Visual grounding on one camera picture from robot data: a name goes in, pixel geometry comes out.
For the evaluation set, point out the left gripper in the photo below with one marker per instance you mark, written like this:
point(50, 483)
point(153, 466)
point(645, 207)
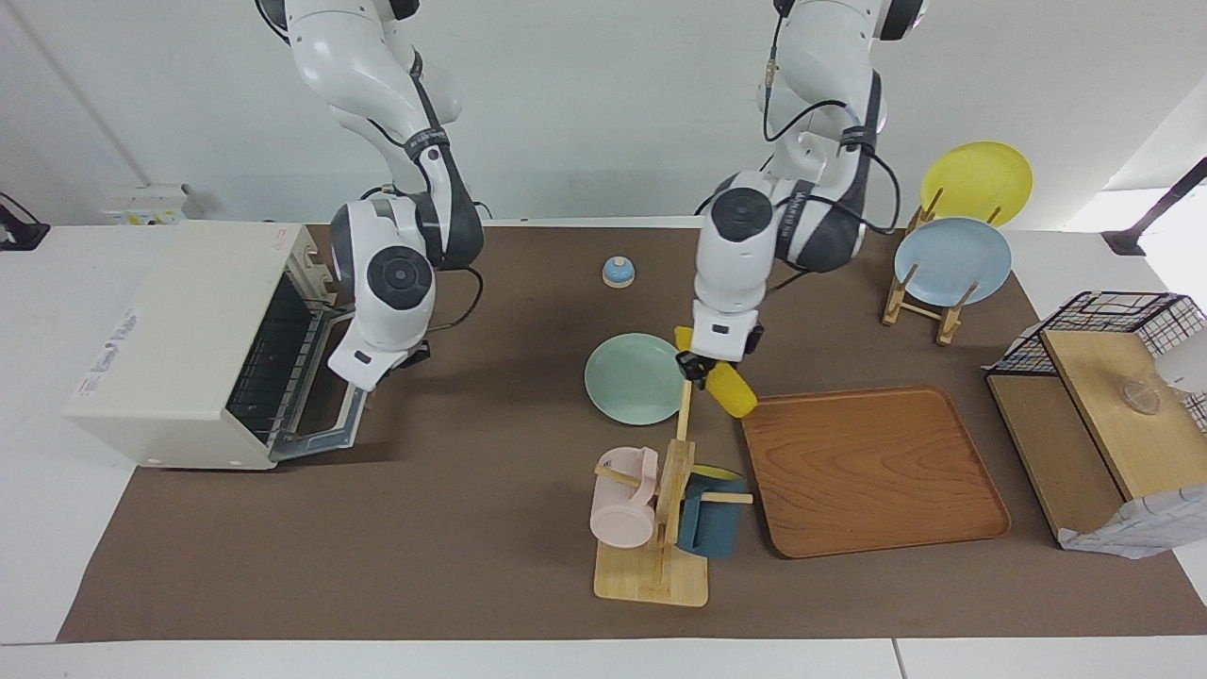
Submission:
point(721, 330)

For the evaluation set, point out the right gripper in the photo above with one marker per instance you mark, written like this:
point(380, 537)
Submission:
point(363, 358)

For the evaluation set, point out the yellow corn cob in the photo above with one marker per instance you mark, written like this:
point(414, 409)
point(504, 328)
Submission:
point(734, 391)

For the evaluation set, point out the pale green plate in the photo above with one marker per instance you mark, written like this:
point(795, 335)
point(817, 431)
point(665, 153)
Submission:
point(627, 382)

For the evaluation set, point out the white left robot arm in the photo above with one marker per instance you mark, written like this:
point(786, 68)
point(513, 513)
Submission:
point(820, 57)

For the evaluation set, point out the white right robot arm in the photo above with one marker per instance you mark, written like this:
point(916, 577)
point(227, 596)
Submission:
point(349, 47)

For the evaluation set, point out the white toaster oven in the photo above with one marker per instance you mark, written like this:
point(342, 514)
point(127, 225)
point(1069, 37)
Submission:
point(179, 330)

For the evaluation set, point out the dark blue mug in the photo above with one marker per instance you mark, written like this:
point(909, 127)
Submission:
point(707, 528)

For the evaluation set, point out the pink mug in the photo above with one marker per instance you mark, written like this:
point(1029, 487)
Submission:
point(622, 519)

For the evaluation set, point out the brown table mat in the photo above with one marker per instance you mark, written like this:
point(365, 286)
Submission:
point(471, 528)

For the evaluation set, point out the brown wooden tray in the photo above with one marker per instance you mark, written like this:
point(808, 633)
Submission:
point(868, 471)

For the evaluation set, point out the wooden mug tree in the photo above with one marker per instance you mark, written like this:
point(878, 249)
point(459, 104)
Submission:
point(651, 575)

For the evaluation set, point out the wooden dish rack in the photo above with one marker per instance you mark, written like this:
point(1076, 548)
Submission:
point(948, 325)

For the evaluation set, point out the light blue plate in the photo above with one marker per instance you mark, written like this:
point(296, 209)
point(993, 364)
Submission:
point(952, 259)

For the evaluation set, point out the white box with labels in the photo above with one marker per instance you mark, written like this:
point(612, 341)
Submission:
point(146, 206)

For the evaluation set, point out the yellow plate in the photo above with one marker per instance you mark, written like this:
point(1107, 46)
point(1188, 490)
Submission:
point(981, 179)

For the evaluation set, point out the wooden shelf board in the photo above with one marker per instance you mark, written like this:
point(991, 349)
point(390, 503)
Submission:
point(1037, 443)
point(1103, 434)

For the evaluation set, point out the clear glass cup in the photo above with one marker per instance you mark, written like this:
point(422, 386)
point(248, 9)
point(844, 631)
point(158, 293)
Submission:
point(1141, 396)

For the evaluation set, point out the black pole stand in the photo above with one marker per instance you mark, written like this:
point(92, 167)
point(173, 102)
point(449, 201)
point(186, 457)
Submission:
point(1155, 207)

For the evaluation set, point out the white rounded object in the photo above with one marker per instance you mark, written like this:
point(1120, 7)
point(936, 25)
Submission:
point(1186, 363)

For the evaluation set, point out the black clamp mount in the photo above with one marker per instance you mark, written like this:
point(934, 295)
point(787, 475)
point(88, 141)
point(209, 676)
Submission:
point(19, 226)

